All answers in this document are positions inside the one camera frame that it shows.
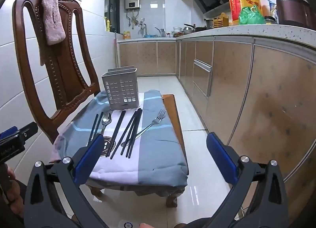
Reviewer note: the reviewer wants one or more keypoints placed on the blue grey striped blanket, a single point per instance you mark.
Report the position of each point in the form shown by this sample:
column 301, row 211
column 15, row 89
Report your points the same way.
column 153, row 159

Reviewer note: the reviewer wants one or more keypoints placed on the carved wooden chair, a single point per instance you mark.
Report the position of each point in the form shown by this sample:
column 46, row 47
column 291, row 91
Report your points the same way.
column 66, row 70

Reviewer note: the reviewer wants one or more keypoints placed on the blue snack packet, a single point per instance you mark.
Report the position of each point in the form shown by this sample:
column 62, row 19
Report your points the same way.
column 271, row 6

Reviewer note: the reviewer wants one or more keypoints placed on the pink towel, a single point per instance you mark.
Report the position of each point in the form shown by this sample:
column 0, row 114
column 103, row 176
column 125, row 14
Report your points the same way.
column 51, row 20

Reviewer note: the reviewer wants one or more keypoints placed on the person's left hand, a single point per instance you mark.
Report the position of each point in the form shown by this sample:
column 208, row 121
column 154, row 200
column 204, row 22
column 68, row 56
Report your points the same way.
column 13, row 191

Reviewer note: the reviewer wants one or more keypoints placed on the metal framed cabinet drawers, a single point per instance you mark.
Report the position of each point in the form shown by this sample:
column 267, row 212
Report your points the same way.
column 202, row 75

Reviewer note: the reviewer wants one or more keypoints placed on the green plastic bag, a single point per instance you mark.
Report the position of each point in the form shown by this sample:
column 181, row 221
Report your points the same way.
column 249, row 15

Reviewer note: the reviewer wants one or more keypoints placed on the small metal pot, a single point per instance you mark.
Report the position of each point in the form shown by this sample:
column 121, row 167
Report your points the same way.
column 209, row 23

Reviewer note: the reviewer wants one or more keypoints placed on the grey plastic utensil basket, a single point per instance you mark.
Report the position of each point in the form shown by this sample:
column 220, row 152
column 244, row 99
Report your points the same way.
column 121, row 73

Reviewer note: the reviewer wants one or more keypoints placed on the speckled kitchen counter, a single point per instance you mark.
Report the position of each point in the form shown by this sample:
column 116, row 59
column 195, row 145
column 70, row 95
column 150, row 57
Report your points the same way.
column 271, row 31

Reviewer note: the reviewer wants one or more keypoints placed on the stack of white bowls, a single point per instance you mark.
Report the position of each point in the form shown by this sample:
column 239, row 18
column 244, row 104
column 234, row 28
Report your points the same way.
column 177, row 30

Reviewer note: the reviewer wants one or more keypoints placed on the metal wall tap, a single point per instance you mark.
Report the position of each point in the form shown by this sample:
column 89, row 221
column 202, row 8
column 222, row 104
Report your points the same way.
column 142, row 24

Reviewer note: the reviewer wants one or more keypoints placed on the row of beige cabinet doors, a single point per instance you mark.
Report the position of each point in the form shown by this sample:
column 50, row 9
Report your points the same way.
column 271, row 89

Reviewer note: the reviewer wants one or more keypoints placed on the dark window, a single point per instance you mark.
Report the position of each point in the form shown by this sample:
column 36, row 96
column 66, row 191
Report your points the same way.
column 112, row 3

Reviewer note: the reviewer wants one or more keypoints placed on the black frying pan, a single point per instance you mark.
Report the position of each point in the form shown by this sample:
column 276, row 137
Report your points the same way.
column 189, row 26

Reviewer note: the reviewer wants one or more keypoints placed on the brown rice cooker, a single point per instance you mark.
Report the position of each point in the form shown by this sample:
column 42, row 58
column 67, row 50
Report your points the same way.
column 293, row 8

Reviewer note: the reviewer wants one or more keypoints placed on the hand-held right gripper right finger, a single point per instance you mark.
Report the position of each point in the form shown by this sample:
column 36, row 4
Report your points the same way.
column 222, row 159

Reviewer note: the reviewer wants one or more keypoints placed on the metal spoon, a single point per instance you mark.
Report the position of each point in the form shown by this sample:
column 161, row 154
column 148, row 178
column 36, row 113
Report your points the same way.
column 107, row 119

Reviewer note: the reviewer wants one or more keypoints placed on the yellow packet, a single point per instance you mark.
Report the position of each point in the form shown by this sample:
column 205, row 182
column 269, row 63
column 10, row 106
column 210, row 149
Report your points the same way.
column 127, row 36

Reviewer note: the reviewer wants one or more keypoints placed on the yellow bottle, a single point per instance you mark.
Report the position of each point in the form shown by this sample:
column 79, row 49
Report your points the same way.
column 108, row 24

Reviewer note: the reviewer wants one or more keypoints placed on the yellow red shopping bag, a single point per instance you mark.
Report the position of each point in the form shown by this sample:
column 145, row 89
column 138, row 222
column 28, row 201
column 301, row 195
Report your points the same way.
column 243, row 1

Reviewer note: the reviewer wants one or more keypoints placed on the metal water pipes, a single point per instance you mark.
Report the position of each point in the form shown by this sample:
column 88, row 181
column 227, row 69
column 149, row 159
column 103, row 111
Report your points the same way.
column 132, row 18

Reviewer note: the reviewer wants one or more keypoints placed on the metal fork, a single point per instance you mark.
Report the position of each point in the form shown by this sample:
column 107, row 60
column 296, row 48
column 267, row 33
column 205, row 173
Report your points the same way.
column 160, row 118

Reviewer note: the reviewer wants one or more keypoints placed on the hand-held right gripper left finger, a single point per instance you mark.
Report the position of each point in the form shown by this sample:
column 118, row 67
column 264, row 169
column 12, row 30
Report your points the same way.
column 90, row 159

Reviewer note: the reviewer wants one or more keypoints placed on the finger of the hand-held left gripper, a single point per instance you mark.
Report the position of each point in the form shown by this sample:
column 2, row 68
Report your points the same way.
column 27, row 131

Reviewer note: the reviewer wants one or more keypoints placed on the wooden knife block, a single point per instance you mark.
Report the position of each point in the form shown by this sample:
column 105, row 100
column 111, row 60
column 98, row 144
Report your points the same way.
column 221, row 22

